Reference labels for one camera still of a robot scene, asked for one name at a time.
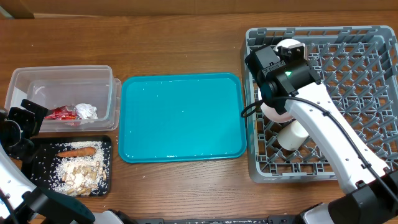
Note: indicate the grey dish rack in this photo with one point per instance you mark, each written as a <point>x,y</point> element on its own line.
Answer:
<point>358,65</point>

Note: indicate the orange carrot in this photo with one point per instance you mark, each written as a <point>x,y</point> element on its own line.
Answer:
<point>81,152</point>

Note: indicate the large white plate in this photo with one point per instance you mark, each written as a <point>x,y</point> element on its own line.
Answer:
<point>272,115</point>

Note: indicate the teal plastic tray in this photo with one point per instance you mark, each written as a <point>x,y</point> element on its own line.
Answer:
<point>173,118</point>

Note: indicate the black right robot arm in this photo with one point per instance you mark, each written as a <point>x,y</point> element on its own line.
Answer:
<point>290,85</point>

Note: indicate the black tray bin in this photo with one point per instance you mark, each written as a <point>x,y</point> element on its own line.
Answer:
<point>43,165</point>

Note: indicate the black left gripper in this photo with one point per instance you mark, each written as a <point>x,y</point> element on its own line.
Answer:
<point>32,122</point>

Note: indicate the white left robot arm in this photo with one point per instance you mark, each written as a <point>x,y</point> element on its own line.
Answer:
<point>21,200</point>

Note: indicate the rice and food scraps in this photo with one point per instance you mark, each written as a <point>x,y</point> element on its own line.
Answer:
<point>81,171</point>

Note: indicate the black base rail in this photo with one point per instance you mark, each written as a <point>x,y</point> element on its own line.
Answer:
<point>242,220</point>

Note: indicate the red snack wrapper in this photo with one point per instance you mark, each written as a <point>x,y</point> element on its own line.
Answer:
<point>63,113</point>

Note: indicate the small white plate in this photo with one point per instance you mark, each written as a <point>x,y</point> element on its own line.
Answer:
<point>292,43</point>

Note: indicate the aluminium foil ball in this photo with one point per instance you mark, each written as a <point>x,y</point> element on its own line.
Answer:
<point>86,111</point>

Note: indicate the white cup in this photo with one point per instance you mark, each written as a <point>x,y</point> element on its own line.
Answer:
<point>292,136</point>

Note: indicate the clear plastic bin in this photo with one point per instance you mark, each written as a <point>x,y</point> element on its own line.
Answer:
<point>56,86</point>

